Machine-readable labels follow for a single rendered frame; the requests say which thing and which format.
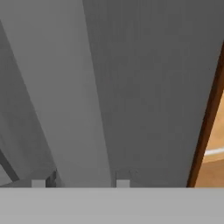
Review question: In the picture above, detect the dark grey fridge door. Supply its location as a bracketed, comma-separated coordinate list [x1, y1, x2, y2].
[82, 0, 224, 188]

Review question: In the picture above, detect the brown wooden cabinet panel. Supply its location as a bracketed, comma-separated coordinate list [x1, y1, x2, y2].
[186, 40, 224, 188]

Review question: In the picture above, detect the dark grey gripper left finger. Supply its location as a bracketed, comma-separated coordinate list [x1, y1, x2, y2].
[31, 168, 58, 188]

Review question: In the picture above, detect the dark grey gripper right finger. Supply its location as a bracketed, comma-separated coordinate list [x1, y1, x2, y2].
[115, 169, 140, 188]

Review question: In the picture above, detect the light grey fridge handle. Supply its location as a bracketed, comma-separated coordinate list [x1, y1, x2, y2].
[0, 0, 113, 188]

